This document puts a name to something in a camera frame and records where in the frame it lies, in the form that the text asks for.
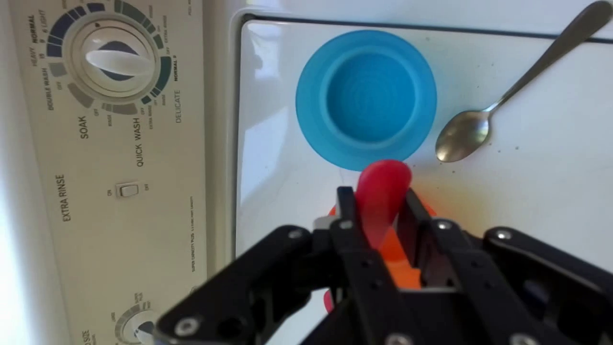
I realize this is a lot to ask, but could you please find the large washer cycle dial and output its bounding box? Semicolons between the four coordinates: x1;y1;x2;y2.
43;0;177;118

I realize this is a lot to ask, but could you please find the blue plastic bowl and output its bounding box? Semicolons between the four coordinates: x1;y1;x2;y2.
294;28;441;172

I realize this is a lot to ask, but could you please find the pink plastic spoon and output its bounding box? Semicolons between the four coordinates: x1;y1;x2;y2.
355;159;414;253

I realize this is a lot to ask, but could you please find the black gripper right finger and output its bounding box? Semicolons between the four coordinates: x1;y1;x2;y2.
399;187;613;345

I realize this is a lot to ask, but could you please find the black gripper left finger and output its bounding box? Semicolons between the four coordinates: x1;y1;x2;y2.
152;185;410;345

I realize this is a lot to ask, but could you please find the metal spoon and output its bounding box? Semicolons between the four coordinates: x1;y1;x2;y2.
435;0;613;164

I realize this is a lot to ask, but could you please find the washer rocker switch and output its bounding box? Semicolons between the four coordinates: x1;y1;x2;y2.
114;180;146;201

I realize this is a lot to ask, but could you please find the white washing machine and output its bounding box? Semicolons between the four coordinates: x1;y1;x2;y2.
0;0;613;345

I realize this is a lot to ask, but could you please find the small washer dial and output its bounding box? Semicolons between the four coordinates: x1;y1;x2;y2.
112;300;161;345

